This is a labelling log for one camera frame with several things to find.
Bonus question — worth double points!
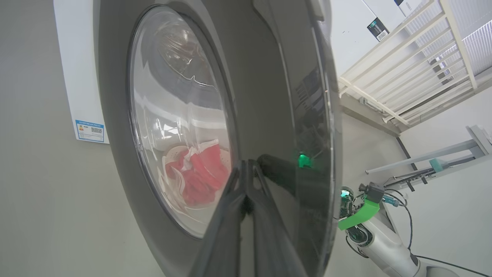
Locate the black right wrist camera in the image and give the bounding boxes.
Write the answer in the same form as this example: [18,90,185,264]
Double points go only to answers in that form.
[359,183,385,202]

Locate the black right camera cable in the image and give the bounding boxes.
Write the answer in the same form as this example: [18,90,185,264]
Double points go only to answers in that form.
[384,189,492,277]

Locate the grey metal frame stand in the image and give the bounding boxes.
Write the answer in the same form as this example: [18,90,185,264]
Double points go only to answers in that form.
[365,125,492,189]

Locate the white ribbed radiator panel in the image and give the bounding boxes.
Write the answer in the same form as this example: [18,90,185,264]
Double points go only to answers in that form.
[400,0,492,77]

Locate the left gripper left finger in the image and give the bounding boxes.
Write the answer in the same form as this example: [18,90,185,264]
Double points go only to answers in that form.
[190,160,246,277]

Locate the blue energy label sticker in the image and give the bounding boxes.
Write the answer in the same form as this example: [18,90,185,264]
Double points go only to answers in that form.
[75,119,105,144]

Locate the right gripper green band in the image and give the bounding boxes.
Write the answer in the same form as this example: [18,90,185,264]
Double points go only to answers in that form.
[338,187,381,231]

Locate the small teal block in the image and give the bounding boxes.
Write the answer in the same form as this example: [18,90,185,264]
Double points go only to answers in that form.
[429,157,448,174]

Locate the black round glass washer door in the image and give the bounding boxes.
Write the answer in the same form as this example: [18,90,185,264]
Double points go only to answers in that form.
[94,0,342,277]

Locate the white front-load washing machine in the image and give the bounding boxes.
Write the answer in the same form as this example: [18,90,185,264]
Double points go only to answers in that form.
[54,0,110,145]

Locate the red garment with white trim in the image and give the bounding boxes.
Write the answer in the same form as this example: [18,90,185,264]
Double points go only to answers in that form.
[165,140,231,206]

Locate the cream perforated laundry basket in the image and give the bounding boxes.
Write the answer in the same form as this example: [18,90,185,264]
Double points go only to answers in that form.
[158,144,233,225]

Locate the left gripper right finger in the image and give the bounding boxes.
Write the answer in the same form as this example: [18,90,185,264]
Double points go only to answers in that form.
[247,160,308,277]

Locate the white box with black label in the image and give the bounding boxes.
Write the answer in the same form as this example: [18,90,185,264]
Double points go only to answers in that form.
[330,0,427,77]

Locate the cream slatted wooden frame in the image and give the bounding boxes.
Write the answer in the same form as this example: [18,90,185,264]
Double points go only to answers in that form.
[338,0,492,127]

